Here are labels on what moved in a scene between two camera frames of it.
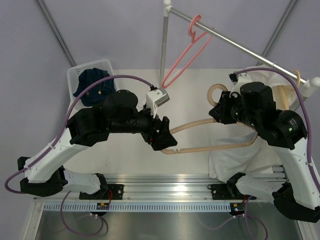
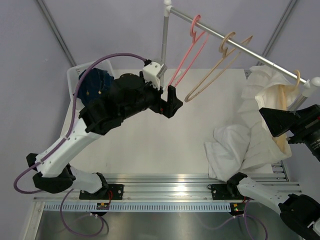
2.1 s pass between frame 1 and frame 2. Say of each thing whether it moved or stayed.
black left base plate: stayed
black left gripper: moved
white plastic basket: stayed
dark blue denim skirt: stayed
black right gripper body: moved
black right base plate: stayed
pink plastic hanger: moved
